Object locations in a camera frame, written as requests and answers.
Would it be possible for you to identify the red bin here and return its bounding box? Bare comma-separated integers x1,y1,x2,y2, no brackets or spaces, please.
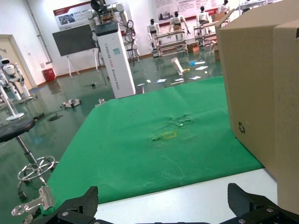
42,67,57,83

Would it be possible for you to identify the black round stool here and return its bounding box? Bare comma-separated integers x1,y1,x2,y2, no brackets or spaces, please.
0,116,59,201

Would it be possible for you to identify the tilted white carton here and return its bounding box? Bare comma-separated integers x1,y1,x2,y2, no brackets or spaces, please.
171,57,185,75

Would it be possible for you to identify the wall poster with photo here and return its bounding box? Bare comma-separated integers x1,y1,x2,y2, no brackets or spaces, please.
53,2,94,31

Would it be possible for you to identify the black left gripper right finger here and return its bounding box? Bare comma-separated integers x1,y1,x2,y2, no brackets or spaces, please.
224,183,299,224

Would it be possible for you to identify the small open cardboard box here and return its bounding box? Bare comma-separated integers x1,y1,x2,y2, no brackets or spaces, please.
186,43,200,53

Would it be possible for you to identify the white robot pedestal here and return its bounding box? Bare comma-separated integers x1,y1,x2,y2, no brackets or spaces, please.
87,0,141,99

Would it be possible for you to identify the upright brown cardboard flap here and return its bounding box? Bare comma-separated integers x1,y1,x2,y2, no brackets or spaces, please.
214,8,235,30

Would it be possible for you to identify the grey device on floor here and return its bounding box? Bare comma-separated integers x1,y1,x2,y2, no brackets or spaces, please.
60,99,82,109

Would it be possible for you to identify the white humanoid robot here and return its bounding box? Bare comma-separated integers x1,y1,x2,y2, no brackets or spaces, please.
196,6,212,25
219,0,231,14
0,57,31,101
168,10,191,36
146,18,162,51

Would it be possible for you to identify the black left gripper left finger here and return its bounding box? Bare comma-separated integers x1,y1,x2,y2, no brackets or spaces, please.
41,186,99,224

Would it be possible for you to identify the metal roller workbench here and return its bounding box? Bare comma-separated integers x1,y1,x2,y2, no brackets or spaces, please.
193,21,221,48
153,29,189,58

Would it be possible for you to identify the green table cloth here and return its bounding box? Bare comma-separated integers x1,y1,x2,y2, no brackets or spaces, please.
38,76,266,217

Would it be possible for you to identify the white round-base stand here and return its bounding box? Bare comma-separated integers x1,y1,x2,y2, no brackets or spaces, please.
0,86,25,122

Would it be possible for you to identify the paper box with recycling symbol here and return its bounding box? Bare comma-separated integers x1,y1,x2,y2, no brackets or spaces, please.
214,1,299,214

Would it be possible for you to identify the dark screen on stand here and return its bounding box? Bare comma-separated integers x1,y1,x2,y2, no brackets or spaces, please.
51,23,101,77

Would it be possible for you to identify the beige door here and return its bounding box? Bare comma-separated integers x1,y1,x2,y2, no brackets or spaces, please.
0,34,34,90

